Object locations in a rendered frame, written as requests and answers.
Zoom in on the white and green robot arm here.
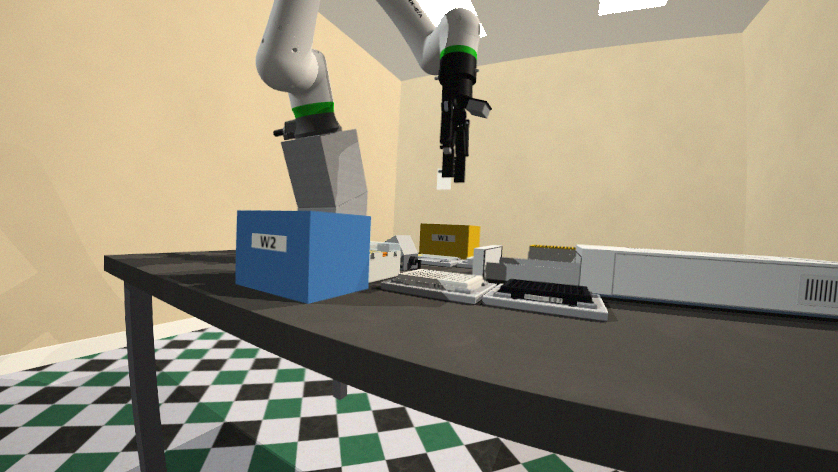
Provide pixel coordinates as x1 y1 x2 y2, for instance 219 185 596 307
255 0 492 140

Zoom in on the yellow bin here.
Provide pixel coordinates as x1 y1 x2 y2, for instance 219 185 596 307
419 223 480 260

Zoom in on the yellow plate with grid of dark holes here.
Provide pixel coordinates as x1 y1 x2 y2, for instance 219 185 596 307
528 245 576 263

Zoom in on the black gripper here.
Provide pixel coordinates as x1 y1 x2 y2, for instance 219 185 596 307
440 76 473 183

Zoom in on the blue box labelled w2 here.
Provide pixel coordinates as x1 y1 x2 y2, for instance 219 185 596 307
236 210 371 304

